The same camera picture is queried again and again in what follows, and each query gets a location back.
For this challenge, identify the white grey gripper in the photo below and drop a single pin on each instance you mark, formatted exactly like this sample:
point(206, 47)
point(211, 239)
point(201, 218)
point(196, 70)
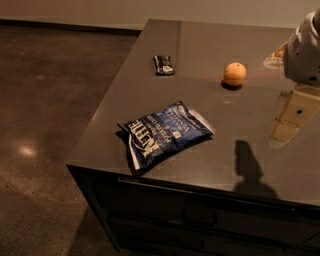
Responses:
point(304, 56)

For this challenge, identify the blue Kettle chip bag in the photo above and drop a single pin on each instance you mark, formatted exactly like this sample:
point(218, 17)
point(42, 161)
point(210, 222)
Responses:
point(160, 134)

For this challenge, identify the black rxbar chocolate bar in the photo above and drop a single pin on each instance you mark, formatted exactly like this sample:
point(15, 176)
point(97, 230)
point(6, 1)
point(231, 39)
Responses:
point(163, 65)

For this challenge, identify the orange fruit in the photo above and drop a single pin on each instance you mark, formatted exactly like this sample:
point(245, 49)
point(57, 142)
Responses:
point(234, 74)

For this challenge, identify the dark cabinet with drawers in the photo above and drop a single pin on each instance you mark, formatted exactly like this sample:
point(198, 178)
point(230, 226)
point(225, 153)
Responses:
point(165, 218)

